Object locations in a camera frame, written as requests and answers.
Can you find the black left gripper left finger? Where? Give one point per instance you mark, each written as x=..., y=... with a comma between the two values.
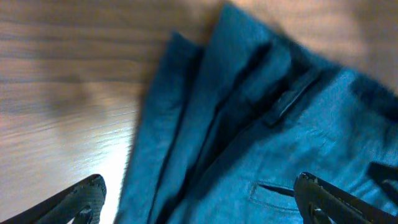
x=80, y=203

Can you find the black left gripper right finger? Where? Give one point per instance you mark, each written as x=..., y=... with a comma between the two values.
x=321, y=202

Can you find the navy blue shorts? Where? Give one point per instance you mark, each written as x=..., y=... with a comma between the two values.
x=228, y=127

